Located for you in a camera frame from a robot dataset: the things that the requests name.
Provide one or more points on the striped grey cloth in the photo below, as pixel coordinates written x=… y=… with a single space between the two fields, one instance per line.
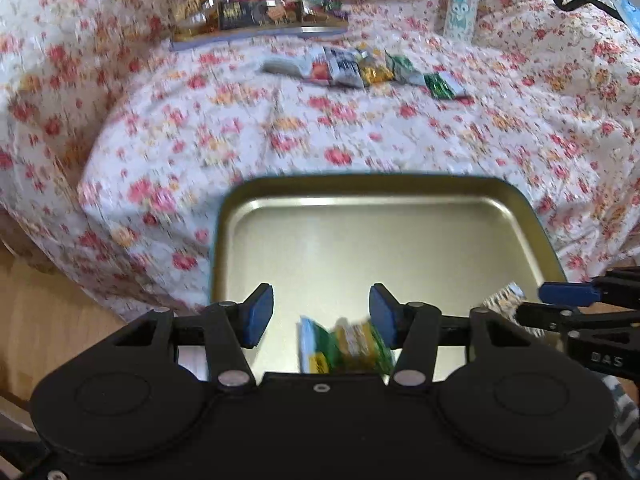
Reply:
x=622 y=410

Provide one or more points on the pile of wrapped candies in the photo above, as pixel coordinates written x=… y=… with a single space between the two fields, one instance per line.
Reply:
x=300 y=5

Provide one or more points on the red white snack packet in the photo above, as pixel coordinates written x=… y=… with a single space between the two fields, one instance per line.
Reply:
x=319 y=67

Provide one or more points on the light blue object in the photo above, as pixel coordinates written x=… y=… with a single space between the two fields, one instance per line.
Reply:
x=630 y=10

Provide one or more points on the green yellow snack packet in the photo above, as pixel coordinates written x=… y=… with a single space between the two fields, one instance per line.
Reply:
x=345 y=350

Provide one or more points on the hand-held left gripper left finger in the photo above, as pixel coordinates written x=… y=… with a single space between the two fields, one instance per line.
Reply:
x=257 y=312

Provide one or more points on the gold wrapped candy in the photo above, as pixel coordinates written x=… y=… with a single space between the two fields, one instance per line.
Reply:
x=375 y=70

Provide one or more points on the gold brown snack packet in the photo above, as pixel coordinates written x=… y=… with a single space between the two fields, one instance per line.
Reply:
x=192 y=10

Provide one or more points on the silver yellow snack packet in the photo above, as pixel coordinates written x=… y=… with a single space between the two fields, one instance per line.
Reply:
x=285 y=66

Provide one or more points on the white cartoon water bottle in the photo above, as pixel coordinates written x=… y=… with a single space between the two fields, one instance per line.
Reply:
x=460 y=5

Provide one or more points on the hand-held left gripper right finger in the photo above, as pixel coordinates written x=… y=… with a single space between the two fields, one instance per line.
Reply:
x=382 y=312

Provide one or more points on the green white snack packet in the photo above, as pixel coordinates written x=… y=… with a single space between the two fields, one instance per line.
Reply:
x=406 y=69

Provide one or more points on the gold teal metal tin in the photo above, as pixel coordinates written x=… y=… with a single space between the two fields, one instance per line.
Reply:
x=350 y=240

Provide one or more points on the black cracker packet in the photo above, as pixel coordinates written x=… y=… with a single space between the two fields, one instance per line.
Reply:
x=237 y=15

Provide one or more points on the blue white dried-fruit packet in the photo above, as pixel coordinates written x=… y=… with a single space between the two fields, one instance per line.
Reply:
x=345 y=67

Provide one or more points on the white patterned snack packet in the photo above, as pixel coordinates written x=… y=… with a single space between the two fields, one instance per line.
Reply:
x=502 y=300

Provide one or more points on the green candy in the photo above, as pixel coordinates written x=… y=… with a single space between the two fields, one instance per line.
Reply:
x=440 y=86

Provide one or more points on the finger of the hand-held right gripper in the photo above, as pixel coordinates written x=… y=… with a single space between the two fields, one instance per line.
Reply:
x=565 y=293
x=545 y=316

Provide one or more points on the gold lavender tin lid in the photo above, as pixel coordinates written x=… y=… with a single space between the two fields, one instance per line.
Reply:
x=260 y=35

